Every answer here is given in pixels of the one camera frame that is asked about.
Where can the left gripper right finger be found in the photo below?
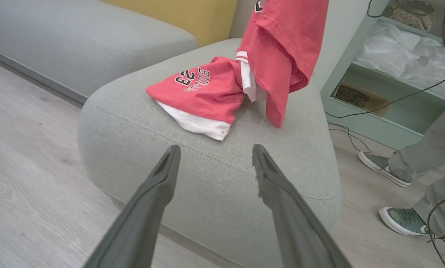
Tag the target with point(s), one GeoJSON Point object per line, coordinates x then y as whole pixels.
{"type": "Point", "coordinates": [293, 223]}

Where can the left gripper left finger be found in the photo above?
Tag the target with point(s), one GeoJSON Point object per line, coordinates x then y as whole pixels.
{"type": "Point", "coordinates": [144, 216]}

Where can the red shorts with number print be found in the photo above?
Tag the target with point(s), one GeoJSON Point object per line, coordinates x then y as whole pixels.
{"type": "Point", "coordinates": [203, 93]}

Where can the red jersey with striped trim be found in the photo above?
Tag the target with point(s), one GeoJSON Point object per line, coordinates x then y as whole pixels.
{"type": "Point", "coordinates": [282, 44]}

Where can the grey fabric sofa seat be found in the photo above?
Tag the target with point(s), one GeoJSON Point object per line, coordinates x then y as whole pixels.
{"type": "Point", "coordinates": [192, 160]}

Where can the grey sneaker white sole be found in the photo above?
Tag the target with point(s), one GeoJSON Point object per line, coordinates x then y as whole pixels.
{"type": "Point", "coordinates": [382, 167]}
{"type": "Point", "coordinates": [404, 221]}

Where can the pale green shelf unit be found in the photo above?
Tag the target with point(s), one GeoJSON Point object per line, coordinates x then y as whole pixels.
{"type": "Point", "coordinates": [356, 119]}

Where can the grey trouser leg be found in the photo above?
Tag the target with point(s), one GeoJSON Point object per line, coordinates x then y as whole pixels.
{"type": "Point", "coordinates": [444, 204]}
{"type": "Point", "coordinates": [431, 145]}

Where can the long grey sofa section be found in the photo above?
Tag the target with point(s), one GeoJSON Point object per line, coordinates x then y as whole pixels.
{"type": "Point", "coordinates": [77, 44]}

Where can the white plastic bags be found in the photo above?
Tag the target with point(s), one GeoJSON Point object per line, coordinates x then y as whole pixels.
{"type": "Point", "coordinates": [401, 56]}

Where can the yellow sofa cushion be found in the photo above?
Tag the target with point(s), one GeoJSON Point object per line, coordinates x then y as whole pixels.
{"type": "Point", "coordinates": [177, 16]}

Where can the mottled brown bundle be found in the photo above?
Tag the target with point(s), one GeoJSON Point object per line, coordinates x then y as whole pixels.
{"type": "Point", "coordinates": [410, 13]}

